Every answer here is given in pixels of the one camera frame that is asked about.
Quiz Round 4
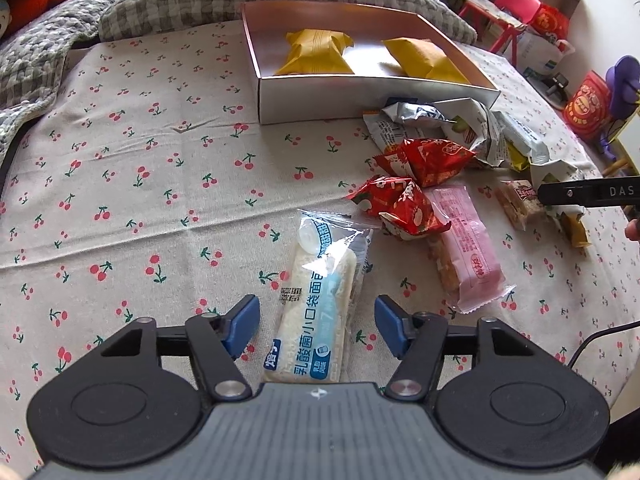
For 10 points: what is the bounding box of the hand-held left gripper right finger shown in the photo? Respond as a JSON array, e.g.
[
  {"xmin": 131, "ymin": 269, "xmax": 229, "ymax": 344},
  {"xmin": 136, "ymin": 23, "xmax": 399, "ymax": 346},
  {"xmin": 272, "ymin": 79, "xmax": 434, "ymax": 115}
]
[{"xmin": 374, "ymin": 294, "xmax": 556, "ymax": 402}]

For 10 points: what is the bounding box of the blue white snack packet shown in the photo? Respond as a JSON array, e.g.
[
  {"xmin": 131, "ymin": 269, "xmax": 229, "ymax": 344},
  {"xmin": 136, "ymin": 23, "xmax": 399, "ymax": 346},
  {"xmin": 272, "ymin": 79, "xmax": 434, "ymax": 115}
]
[{"xmin": 492, "ymin": 110, "xmax": 551, "ymax": 165}]

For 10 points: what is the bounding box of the cherry print tablecloth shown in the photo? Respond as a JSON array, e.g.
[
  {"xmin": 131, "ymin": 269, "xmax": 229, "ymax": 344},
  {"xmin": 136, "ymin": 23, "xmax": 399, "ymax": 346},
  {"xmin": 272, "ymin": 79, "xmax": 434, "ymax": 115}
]
[{"xmin": 0, "ymin": 20, "xmax": 640, "ymax": 480}]

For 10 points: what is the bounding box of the pink snack packet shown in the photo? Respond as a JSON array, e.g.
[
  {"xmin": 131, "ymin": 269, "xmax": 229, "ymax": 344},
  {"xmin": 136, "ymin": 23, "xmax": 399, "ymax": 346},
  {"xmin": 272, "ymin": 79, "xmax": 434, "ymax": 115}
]
[{"xmin": 425, "ymin": 185, "xmax": 517, "ymax": 313}]

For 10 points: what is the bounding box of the clear cracker packet maroon label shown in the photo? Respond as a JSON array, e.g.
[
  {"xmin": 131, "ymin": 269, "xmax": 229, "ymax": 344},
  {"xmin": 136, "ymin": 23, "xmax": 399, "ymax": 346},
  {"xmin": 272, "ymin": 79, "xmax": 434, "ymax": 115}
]
[{"xmin": 496, "ymin": 179, "xmax": 547, "ymax": 232}]

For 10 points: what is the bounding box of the wide yellow snack packet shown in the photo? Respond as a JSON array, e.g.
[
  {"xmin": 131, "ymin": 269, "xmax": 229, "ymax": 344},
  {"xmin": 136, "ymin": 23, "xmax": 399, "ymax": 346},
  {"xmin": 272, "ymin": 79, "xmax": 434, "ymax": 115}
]
[
  {"xmin": 381, "ymin": 36, "xmax": 471, "ymax": 85},
  {"xmin": 272, "ymin": 29, "xmax": 355, "ymax": 77}
]

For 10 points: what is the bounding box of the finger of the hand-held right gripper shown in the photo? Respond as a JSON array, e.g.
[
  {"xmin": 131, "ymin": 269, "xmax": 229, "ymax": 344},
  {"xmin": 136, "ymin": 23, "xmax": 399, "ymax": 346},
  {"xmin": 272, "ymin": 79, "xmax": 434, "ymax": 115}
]
[{"xmin": 537, "ymin": 176, "xmax": 640, "ymax": 207}]

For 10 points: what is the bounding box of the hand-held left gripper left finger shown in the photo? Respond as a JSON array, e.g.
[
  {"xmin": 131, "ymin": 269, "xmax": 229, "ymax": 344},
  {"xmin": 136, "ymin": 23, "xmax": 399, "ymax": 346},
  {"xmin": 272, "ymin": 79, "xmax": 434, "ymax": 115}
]
[{"xmin": 100, "ymin": 294, "xmax": 261, "ymax": 402}]

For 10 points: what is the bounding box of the crumpled silver snack packet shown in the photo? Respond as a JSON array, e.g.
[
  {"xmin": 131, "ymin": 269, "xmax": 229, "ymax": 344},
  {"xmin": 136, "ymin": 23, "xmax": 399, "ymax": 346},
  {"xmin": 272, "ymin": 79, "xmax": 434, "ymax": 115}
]
[
  {"xmin": 530, "ymin": 157, "xmax": 596, "ymax": 221},
  {"xmin": 362, "ymin": 101, "xmax": 451, "ymax": 150},
  {"xmin": 435, "ymin": 97, "xmax": 508, "ymax": 167}
]

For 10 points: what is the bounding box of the white paper bag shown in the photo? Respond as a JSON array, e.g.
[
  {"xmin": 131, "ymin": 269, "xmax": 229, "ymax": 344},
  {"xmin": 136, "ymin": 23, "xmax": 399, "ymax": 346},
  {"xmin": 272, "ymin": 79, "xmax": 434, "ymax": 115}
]
[{"xmin": 517, "ymin": 30, "xmax": 576, "ymax": 78}]

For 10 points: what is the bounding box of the black cable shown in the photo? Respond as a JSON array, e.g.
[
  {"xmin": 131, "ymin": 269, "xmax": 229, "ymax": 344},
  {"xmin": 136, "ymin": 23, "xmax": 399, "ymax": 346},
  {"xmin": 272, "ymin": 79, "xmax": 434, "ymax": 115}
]
[{"xmin": 567, "ymin": 321, "xmax": 640, "ymax": 367}]

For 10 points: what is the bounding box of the white bread packet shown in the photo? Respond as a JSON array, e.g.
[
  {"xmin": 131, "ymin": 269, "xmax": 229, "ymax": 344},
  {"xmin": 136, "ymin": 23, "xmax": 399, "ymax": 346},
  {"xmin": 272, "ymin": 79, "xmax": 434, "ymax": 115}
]
[{"xmin": 261, "ymin": 208, "xmax": 375, "ymax": 386}]

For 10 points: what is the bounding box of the newspaper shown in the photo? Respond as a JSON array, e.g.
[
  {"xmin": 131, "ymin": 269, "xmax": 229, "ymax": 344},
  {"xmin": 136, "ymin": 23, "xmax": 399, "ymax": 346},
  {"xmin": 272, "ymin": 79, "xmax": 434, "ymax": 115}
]
[{"xmin": 457, "ymin": 0, "xmax": 526, "ymax": 30}]

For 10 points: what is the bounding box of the pink cardboard box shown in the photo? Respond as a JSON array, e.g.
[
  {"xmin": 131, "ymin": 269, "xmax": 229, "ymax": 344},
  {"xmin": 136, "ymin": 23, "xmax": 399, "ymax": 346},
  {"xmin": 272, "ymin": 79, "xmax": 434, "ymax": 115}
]
[{"xmin": 241, "ymin": 1, "xmax": 502, "ymax": 126}]

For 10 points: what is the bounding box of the grey checked blanket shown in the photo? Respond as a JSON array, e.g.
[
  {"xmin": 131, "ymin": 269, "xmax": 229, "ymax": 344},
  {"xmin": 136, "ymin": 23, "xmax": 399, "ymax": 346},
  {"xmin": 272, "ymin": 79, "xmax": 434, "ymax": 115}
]
[{"xmin": 0, "ymin": 0, "xmax": 151, "ymax": 133}]

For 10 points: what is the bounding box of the red snack packet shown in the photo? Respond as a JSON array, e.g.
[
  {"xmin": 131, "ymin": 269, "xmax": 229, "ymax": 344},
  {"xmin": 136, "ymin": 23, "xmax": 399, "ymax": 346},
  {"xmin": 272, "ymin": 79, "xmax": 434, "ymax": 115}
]
[
  {"xmin": 346, "ymin": 176, "xmax": 451, "ymax": 237},
  {"xmin": 372, "ymin": 137, "xmax": 478, "ymax": 188}
]

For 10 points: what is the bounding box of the narrow yellow snack packet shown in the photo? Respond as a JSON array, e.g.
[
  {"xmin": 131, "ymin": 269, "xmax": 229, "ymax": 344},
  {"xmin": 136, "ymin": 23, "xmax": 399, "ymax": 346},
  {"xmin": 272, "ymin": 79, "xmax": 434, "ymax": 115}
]
[{"xmin": 557, "ymin": 210, "xmax": 593, "ymax": 249}]

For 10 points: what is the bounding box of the purple plastic object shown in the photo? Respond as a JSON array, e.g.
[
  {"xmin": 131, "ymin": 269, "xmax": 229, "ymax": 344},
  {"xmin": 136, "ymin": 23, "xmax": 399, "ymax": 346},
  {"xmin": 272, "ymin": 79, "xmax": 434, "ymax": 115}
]
[{"xmin": 597, "ymin": 55, "xmax": 640, "ymax": 158}]

